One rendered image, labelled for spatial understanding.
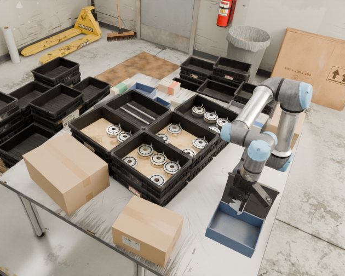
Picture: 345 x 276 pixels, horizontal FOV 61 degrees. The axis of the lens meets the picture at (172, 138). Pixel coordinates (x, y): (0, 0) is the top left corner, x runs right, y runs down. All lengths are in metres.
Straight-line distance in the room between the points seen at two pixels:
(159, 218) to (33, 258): 1.25
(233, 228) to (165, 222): 0.38
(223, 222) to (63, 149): 1.05
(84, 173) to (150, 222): 0.47
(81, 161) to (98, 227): 0.38
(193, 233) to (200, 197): 0.25
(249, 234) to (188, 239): 0.47
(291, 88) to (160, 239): 0.94
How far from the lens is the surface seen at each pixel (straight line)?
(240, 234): 1.34
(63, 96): 3.09
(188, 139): 2.03
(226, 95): 3.40
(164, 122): 2.08
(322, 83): 4.44
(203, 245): 1.70
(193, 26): 4.85
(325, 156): 3.65
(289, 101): 1.49
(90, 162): 1.78
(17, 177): 2.09
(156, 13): 5.13
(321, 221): 3.00
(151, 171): 1.80
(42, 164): 1.84
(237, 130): 1.22
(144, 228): 1.54
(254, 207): 1.79
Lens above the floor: 2.18
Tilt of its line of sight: 42 degrees down
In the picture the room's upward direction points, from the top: 6 degrees clockwise
